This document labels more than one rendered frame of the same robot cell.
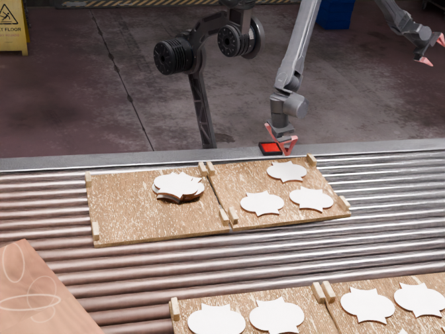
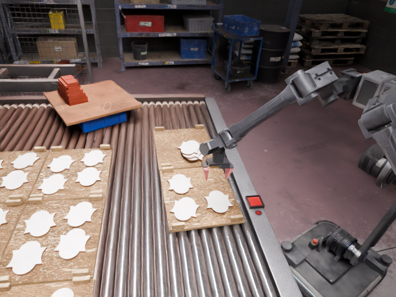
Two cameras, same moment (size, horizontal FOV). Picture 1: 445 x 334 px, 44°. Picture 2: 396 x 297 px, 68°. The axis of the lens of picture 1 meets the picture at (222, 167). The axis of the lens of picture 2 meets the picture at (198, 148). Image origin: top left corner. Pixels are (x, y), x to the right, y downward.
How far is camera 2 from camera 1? 2.07 m
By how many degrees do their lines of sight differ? 75
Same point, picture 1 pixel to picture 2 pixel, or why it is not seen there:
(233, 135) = not seen: outside the picture
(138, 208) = (178, 141)
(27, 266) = (125, 105)
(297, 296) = (99, 187)
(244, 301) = (104, 168)
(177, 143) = not seen: outside the picture
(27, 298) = (109, 106)
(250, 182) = (204, 182)
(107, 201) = (183, 133)
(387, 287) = (91, 230)
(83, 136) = (383, 205)
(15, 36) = not seen: outside the picture
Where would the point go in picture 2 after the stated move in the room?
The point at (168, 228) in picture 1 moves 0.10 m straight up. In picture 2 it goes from (161, 149) to (161, 135)
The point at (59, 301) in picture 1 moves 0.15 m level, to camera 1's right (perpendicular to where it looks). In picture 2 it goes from (105, 111) to (95, 122)
